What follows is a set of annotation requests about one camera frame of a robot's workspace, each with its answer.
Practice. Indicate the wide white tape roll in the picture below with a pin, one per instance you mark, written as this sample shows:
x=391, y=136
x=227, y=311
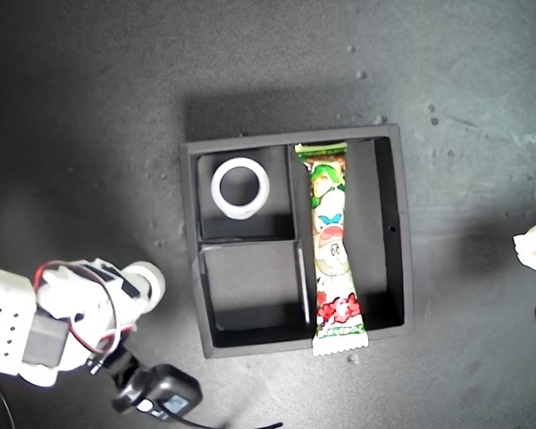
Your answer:
x=216, y=187

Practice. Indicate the green printed snack bar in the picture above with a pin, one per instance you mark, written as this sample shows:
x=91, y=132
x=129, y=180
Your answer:
x=335, y=250

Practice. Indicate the black compartment tray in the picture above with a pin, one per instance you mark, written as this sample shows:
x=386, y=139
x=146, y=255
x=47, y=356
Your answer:
x=250, y=277

